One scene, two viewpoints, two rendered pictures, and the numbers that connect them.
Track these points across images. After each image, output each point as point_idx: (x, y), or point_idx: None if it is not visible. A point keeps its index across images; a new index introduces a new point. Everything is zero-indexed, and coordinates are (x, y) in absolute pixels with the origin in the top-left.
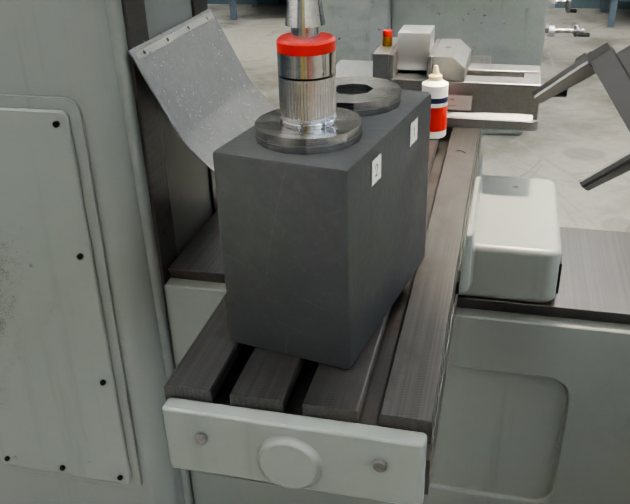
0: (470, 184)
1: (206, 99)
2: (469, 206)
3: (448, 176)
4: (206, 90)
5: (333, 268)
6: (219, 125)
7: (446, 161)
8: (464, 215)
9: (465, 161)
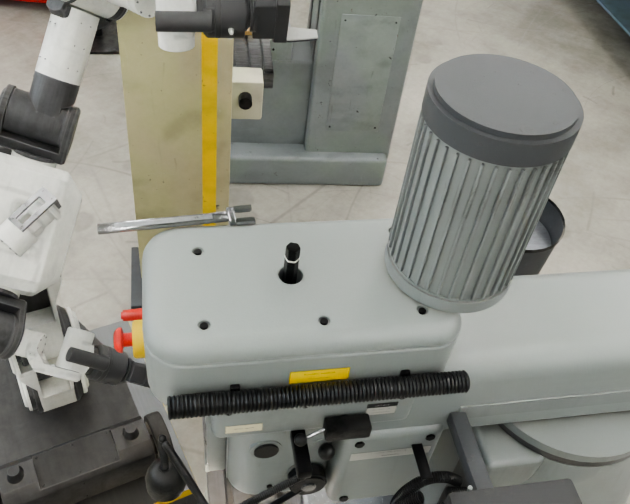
0: (207, 472)
1: (384, 497)
2: (207, 485)
3: (219, 478)
4: (388, 501)
5: None
6: (370, 498)
7: (224, 498)
8: (204, 437)
9: (214, 501)
